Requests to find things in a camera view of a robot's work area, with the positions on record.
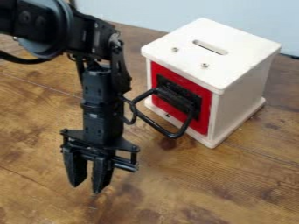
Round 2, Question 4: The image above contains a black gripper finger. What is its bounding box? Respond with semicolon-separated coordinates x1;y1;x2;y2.
62;147;88;187
91;157;114;193

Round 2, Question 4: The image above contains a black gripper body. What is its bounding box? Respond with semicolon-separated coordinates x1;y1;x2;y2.
60;129;140;172

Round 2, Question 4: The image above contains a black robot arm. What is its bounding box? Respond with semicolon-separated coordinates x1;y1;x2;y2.
0;0;139;193

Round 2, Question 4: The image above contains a red drawer front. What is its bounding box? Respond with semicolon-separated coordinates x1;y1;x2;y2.
151;62;212;135

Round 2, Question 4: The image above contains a white wooden box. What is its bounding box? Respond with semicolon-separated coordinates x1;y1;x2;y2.
142;17;280;148

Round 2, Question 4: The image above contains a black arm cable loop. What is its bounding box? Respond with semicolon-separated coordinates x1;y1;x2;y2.
119;95;139;126

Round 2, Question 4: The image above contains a black metal drawer handle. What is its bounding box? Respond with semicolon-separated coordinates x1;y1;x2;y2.
130;85;200;139

